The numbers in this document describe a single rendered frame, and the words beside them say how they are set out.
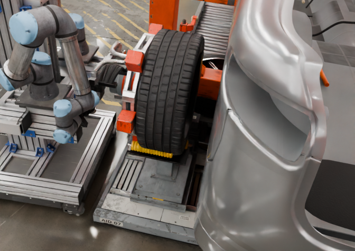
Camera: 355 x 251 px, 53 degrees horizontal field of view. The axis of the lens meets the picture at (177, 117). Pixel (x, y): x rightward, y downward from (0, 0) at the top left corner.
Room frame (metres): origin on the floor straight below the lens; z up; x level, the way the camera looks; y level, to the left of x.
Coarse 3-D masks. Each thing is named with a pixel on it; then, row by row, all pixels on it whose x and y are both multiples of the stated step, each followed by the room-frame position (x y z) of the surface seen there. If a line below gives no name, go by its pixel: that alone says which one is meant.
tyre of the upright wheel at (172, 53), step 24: (168, 48) 1.52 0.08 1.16; (192, 48) 1.53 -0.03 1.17; (144, 72) 1.40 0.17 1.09; (168, 72) 1.40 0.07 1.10; (192, 72) 1.41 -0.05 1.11; (144, 96) 1.33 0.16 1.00; (168, 96) 1.34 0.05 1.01; (144, 120) 1.30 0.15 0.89; (168, 120) 1.29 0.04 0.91; (144, 144) 1.33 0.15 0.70; (168, 144) 1.30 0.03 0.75
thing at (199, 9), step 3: (201, 3) 4.31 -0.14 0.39; (204, 3) 4.58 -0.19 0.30; (201, 6) 4.21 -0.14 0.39; (198, 9) 4.11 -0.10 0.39; (201, 9) 4.26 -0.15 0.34; (198, 12) 4.01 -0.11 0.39; (201, 12) 4.29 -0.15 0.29; (195, 15) 3.91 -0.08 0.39; (198, 15) 3.91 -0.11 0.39; (195, 24) 3.80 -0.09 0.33; (195, 27) 3.84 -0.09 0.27; (192, 30) 3.50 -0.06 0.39
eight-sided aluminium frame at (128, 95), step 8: (144, 40) 1.68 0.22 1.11; (152, 40) 1.68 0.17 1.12; (136, 48) 1.56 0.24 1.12; (144, 48) 1.57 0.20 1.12; (128, 72) 1.45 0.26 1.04; (136, 72) 1.45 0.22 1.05; (128, 80) 1.43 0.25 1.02; (136, 80) 1.43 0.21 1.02; (128, 88) 1.42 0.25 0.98; (136, 88) 1.40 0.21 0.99; (128, 96) 1.37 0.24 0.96; (136, 96) 1.39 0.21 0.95
